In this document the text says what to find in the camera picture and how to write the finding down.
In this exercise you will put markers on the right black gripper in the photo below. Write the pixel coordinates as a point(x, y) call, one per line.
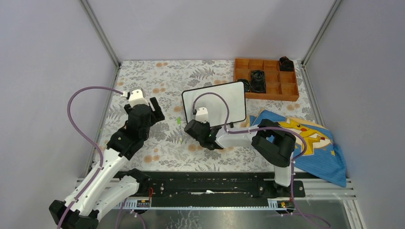
point(207, 124)

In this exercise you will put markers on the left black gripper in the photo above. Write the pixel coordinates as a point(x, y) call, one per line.
point(159, 116)

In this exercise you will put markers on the green capped marker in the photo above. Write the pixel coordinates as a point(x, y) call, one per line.
point(179, 129)

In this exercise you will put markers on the small whiteboard black frame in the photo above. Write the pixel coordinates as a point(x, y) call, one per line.
point(225, 103)

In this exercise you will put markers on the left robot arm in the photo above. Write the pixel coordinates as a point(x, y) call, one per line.
point(90, 202)

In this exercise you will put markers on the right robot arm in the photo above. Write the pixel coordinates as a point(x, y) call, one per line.
point(273, 142)

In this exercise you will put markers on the floral table mat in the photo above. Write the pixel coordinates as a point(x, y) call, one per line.
point(166, 80)

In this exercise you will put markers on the black item in tray left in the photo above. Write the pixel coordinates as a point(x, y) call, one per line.
point(246, 83)

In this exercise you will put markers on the black item in tray middle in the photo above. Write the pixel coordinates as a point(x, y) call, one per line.
point(258, 81)

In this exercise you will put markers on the orange compartment tray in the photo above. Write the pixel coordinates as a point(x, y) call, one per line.
point(280, 85)

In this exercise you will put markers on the black item in tray corner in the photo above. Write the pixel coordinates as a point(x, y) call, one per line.
point(285, 64)

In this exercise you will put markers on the blue pikachu cloth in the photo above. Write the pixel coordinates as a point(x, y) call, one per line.
point(323, 158)

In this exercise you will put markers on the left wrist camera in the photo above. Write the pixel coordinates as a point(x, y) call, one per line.
point(136, 97)

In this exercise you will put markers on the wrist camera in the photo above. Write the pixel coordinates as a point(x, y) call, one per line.
point(136, 97)
point(201, 115)

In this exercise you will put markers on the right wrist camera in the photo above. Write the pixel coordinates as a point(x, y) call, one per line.
point(201, 115)

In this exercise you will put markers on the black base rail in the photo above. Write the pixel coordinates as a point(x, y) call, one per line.
point(215, 189)

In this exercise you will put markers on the left aluminium frame post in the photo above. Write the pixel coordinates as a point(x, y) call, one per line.
point(100, 32)

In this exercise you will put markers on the aluminium frame post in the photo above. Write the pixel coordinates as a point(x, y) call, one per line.
point(100, 32)
point(330, 15)

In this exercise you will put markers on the right aluminium frame post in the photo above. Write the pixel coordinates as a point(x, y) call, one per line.
point(330, 15)

